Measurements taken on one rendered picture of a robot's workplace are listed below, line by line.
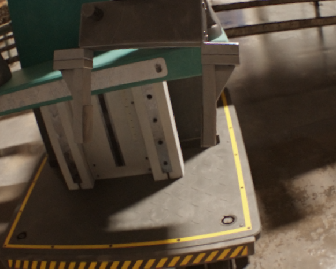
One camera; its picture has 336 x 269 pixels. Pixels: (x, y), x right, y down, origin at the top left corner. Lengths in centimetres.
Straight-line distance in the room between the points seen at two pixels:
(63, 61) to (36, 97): 41
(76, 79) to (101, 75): 36
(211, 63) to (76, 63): 14
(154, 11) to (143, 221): 66
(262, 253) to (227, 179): 33
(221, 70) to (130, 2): 12
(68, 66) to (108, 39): 6
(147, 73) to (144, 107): 26
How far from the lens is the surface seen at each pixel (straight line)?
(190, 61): 77
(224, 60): 40
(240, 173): 108
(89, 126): 45
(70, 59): 44
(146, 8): 41
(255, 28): 166
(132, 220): 100
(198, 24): 40
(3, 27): 165
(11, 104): 88
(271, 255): 126
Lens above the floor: 93
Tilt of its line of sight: 24 degrees down
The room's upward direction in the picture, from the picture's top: 13 degrees counter-clockwise
